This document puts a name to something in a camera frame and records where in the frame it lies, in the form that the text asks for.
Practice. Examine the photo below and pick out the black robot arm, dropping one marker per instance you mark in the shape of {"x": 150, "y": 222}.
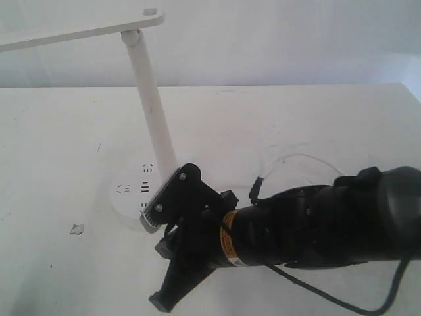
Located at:
{"x": 371, "y": 216}

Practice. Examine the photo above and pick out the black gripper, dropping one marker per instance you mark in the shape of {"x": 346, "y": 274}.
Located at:
{"x": 205, "y": 231}

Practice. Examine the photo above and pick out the torn tape scrap on table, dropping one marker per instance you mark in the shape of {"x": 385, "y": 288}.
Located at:
{"x": 77, "y": 229}

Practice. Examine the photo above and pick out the white desk lamp with sockets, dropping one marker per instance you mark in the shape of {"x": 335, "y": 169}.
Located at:
{"x": 133, "y": 189}

